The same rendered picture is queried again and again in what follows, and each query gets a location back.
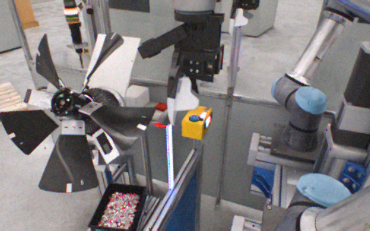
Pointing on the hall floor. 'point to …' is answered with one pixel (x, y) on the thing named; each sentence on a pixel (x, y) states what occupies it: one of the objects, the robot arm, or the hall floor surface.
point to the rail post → (199, 193)
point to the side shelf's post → (147, 162)
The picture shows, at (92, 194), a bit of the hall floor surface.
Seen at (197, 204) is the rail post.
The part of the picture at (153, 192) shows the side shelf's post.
